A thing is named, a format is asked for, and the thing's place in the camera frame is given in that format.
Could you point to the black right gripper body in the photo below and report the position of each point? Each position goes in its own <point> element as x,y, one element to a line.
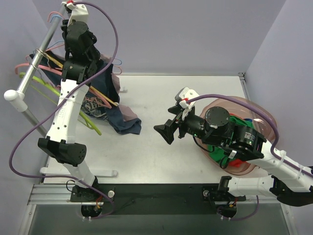
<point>178,123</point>

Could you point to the yellow plastic hanger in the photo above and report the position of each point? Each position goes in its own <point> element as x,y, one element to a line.
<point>104,87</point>

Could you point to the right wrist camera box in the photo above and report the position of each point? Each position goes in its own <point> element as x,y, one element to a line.
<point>183,98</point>

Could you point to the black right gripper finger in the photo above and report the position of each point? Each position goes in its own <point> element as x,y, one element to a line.
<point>166,131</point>
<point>175,110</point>

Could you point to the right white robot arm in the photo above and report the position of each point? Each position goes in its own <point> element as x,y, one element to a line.
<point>286,181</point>

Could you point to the red tank top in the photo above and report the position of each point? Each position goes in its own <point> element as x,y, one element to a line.
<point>235,163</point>

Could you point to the light blue wire hanger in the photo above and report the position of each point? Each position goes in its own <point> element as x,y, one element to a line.
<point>56,43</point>

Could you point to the mauve pink tank top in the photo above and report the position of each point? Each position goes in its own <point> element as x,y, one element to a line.
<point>126,111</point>

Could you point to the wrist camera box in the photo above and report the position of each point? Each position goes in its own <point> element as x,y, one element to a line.
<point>76,11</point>
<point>183,98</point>

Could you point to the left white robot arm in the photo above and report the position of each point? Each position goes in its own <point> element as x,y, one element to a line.
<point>60,143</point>

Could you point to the pink plastic hanger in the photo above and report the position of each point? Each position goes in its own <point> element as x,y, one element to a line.
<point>108,102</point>

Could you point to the lime green hanger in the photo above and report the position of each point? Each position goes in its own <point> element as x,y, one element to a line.
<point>83,118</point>

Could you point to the dark grey-blue tank top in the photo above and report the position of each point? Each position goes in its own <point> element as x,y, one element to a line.
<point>93,108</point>

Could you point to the green tank top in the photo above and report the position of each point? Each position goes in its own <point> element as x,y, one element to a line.
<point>217,154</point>

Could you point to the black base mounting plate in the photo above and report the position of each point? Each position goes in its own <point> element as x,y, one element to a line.
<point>153,199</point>

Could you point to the pink wire hanger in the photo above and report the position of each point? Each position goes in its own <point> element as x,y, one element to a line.
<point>82,58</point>

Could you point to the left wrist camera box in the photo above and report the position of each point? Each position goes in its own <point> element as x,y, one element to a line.
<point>76,11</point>

